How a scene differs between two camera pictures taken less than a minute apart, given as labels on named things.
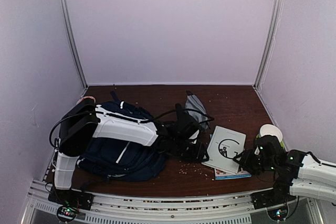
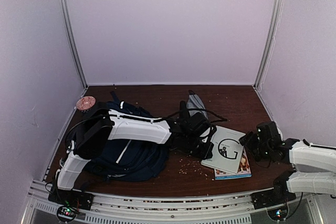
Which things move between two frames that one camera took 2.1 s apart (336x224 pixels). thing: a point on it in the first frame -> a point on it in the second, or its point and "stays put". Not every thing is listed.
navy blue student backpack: x=123 y=160 stays put
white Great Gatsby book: x=225 y=144 stays put
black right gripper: x=248 y=154 -> x=247 y=138
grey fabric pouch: x=194 y=106 stays put
